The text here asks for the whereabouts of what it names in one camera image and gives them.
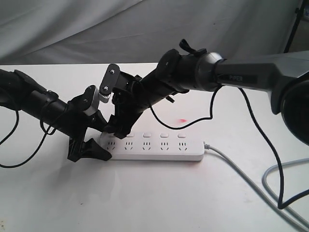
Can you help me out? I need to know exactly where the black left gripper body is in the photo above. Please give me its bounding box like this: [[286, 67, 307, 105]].
[[57, 94, 90, 161]]

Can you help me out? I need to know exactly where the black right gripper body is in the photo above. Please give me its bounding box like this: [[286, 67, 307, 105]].
[[112, 71, 151, 126]]

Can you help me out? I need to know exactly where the white five-outlet power strip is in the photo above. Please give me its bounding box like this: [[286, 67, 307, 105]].
[[98, 132, 205, 162]]

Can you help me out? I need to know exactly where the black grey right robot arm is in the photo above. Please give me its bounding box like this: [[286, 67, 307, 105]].
[[100, 41, 309, 144]]

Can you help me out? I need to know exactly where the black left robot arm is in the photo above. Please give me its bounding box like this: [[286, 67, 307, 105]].
[[0, 70, 112, 162]]

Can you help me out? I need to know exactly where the grey backdrop cloth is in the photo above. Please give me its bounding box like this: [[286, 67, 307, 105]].
[[0, 0, 301, 65]]

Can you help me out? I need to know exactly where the black tripod stand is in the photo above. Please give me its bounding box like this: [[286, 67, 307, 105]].
[[282, 0, 309, 53]]

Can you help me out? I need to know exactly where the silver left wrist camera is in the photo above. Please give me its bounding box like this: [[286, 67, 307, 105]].
[[82, 85, 99, 116]]

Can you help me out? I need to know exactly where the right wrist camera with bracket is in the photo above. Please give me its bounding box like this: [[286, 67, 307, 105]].
[[99, 64, 120, 103]]

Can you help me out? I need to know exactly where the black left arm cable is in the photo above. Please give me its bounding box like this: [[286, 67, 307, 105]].
[[0, 89, 61, 168]]

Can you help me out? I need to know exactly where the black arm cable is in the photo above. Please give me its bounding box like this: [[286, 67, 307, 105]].
[[0, 89, 61, 168], [149, 86, 309, 210]]

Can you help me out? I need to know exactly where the grey power cable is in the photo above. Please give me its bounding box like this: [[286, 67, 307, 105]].
[[202, 141, 309, 232]]

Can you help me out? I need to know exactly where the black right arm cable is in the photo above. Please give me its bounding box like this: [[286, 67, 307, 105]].
[[149, 86, 309, 210]]

